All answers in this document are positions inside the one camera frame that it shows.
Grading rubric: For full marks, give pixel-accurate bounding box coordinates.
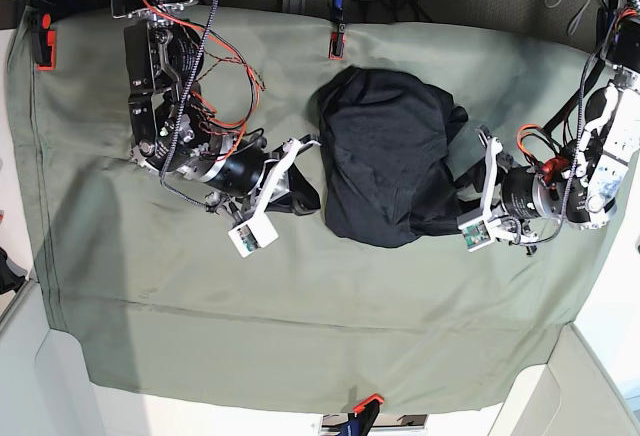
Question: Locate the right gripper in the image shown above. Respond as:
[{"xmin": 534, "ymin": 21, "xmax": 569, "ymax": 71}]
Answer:
[{"xmin": 204, "ymin": 134, "xmax": 321, "ymax": 225}]

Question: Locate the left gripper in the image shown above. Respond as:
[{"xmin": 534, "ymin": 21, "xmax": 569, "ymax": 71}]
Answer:
[{"xmin": 453, "ymin": 126, "xmax": 540, "ymax": 256}]

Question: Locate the black long-sleeve T-shirt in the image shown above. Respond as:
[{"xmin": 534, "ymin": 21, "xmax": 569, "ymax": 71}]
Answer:
[{"xmin": 316, "ymin": 66, "xmax": 469, "ymax": 248}]

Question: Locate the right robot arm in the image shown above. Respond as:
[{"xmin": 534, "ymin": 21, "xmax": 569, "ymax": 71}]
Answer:
[{"xmin": 112, "ymin": 0, "xmax": 321, "ymax": 224}]

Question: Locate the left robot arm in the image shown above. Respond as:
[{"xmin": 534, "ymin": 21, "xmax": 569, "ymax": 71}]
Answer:
[{"xmin": 457, "ymin": 0, "xmax": 639, "ymax": 254}]

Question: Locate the green table cloth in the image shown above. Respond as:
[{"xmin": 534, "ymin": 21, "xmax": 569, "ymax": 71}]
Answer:
[{"xmin": 6, "ymin": 8, "xmax": 632, "ymax": 414}]

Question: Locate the orange black bottom clamp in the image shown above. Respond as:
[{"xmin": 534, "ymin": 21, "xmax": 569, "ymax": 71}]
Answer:
[{"xmin": 338, "ymin": 393, "xmax": 385, "ymax": 436}]

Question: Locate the orange black clamp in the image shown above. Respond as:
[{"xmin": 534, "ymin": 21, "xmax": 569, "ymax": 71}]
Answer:
[
  {"xmin": 28, "ymin": 12, "xmax": 56, "ymax": 71},
  {"xmin": 338, "ymin": 393, "xmax": 385, "ymax": 436}
]

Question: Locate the orange black left clamp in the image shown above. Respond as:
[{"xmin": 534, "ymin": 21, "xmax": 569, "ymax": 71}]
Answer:
[{"xmin": 28, "ymin": 12, "xmax": 56, "ymax": 71}]

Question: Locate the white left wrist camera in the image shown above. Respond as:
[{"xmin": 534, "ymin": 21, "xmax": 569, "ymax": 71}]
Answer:
[{"xmin": 457, "ymin": 209, "xmax": 495, "ymax": 252}]

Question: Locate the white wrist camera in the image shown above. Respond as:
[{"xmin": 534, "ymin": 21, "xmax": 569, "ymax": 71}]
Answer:
[
  {"xmin": 228, "ymin": 213, "xmax": 278, "ymax": 258},
  {"xmin": 457, "ymin": 209, "xmax": 495, "ymax": 252}
]

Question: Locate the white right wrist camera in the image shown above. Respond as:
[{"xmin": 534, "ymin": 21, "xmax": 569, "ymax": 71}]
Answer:
[{"xmin": 228, "ymin": 213, "xmax": 278, "ymax": 258}]

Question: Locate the blue handled top clamp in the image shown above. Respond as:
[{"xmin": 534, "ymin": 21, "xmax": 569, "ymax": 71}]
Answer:
[{"xmin": 328, "ymin": 0, "xmax": 346, "ymax": 60}]

